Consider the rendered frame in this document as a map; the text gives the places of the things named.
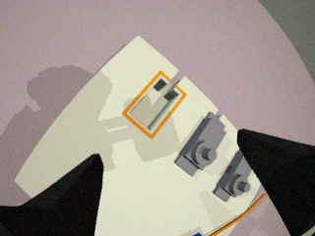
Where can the blue micro servo with orange cable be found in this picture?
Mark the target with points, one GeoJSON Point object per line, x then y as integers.
{"type": "Point", "coordinates": [237, 218]}

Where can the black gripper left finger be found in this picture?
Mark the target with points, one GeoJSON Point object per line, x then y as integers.
{"type": "Point", "coordinates": [66, 208]}

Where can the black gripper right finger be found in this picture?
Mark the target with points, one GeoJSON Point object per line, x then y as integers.
{"type": "Point", "coordinates": [286, 169]}

